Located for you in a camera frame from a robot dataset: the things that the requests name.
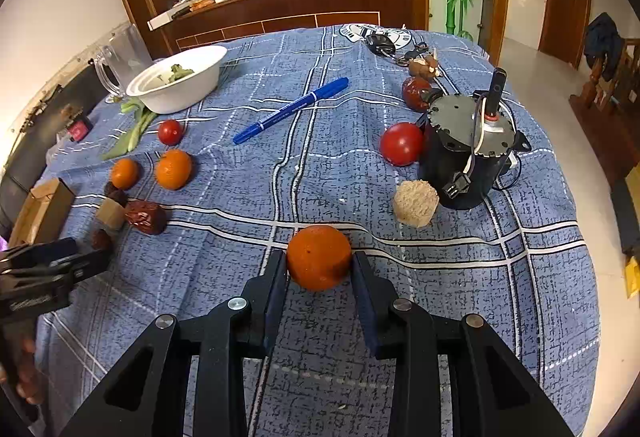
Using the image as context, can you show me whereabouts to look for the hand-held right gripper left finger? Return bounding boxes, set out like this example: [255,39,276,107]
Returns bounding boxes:
[60,249,288,437]

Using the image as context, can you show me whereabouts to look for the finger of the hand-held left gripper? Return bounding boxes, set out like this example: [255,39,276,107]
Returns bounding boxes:
[0,249,112,298]
[0,238,78,268]

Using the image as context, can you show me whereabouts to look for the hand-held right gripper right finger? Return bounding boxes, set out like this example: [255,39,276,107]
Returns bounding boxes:
[354,253,573,437]

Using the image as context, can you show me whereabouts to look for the brown cardboard box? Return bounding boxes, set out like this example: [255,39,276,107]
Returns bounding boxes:
[9,177,77,249]

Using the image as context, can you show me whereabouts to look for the orange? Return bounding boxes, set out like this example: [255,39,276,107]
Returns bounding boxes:
[155,148,193,190]
[110,158,141,190]
[286,224,353,293]

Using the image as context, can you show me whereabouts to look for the white garlic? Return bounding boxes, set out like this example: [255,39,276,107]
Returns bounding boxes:
[96,198,126,231]

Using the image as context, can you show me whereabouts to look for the large red date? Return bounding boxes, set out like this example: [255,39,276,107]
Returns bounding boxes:
[124,200,167,235]

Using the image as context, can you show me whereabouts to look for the person's left hand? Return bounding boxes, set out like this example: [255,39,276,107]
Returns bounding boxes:
[15,339,46,405]

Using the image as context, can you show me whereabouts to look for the beige cake piece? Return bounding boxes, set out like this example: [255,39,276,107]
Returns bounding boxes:
[392,180,441,229]

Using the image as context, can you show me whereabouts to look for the black sofa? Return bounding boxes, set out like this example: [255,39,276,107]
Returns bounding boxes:
[0,62,108,228]

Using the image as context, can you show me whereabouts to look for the small red packet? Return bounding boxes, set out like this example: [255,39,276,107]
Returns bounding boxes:
[67,116,93,142]

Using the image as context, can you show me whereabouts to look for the green leafy vegetable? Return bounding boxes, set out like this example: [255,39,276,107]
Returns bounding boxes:
[100,98,158,162]

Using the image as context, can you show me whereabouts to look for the large red tomato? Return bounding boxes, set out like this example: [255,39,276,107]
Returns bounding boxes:
[379,122,426,167]

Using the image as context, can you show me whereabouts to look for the small red tomato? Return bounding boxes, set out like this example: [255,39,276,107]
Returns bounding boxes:
[158,119,186,145]

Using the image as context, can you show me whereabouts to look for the black electric motor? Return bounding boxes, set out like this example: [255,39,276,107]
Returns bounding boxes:
[415,67,532,210]

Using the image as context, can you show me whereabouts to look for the blue marker pen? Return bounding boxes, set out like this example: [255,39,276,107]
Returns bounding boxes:
[232,77,349,145]

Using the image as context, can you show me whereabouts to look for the white bowl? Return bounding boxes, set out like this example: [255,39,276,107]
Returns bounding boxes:
[126,45,228,114]

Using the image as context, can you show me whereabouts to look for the chopped greens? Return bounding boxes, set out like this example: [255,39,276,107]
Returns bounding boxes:
[155,64,196,85]

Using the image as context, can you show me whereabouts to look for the clear plastic pitcher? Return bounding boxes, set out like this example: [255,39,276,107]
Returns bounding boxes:
[92,23,155,104]

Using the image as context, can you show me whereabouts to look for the brown animal figurine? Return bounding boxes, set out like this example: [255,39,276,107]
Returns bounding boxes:
[407,48,442,80]

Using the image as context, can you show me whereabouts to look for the bunch of keys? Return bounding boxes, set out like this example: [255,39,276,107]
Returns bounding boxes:
[365,33,431,66]

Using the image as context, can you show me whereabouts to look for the yellow board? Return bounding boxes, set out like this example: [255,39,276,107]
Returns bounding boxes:
[622,254,640,300]

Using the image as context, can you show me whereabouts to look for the wooden counter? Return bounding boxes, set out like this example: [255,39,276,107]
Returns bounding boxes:
[147,0,415,53]

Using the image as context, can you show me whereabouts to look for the wooden stair railing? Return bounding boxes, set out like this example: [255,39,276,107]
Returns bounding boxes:
[570,37,640,188]

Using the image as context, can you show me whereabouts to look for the dark jacket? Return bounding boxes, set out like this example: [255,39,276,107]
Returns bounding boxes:
[582,12,626,83]

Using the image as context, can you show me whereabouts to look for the brown wooden door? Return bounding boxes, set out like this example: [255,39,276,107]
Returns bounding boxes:
[539,0,593,68]

